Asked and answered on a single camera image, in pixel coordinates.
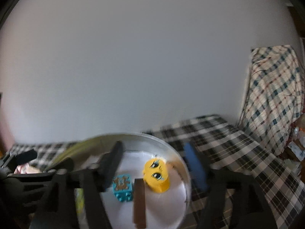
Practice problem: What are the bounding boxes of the yellow crying face toy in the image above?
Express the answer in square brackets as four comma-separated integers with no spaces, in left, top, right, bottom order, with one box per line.
[143,158,170,193]

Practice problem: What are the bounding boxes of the round blue metal tin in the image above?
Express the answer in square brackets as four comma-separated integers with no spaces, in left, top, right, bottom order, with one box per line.
[52,133,191,228]

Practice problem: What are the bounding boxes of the blue bear toy block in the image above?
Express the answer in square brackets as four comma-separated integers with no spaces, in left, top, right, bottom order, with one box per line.
[112,174,133,202]

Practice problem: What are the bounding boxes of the black white plaid tablecloth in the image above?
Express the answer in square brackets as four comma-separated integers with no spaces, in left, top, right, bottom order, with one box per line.
[9,114,304,228]

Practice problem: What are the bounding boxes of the brown wooden comb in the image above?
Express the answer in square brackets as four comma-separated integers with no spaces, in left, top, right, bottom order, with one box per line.
[133,178,146,228]

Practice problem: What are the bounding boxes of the plaid cloth covered furniture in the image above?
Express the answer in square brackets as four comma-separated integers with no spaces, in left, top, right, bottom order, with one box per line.
[238,45,304,156]

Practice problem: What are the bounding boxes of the plastic bag with items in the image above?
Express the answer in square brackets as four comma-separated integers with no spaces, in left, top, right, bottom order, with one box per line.
[288,127,304,162]

